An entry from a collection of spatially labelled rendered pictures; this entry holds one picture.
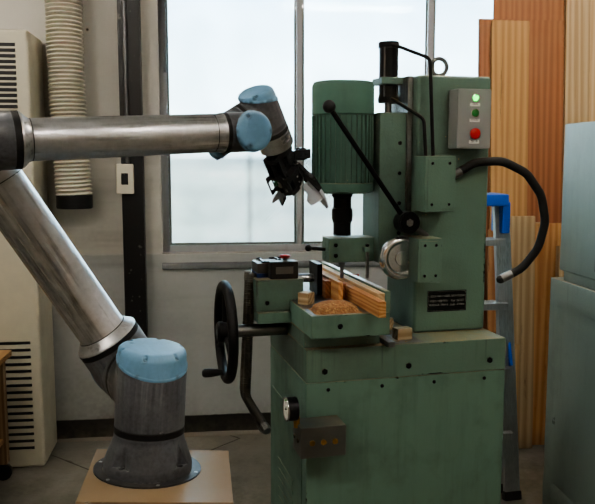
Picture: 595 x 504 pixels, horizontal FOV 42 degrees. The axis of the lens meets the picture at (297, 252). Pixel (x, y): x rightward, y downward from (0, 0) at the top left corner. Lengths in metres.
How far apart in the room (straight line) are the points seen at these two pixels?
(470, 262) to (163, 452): 1.05
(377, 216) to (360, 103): 0.32
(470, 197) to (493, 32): 1.57
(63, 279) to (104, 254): 1.84
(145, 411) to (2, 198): 0.53
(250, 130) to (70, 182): 1.76
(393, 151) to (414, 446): 0.81
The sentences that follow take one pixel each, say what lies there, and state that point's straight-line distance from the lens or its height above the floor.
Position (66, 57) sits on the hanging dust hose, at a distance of 3.43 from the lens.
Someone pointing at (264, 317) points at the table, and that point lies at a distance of 2.14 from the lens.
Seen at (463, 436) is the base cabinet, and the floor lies 0.53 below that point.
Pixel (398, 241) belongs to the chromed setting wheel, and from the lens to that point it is 2.14.
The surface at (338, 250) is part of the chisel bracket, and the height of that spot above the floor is 1.03.
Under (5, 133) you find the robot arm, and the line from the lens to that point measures 1.59.
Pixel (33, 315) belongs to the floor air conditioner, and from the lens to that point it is 3.38.
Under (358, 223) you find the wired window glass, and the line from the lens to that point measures 3.70.
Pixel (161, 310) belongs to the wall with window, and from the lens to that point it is 3.62.
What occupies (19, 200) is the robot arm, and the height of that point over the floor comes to 1.21.
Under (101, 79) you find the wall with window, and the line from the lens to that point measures 3.59.
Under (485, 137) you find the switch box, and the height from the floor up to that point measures 1.35.
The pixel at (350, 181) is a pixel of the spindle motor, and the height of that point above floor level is 1.23.
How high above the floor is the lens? 1.29
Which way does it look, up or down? 7 degrees down
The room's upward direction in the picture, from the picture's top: straight up
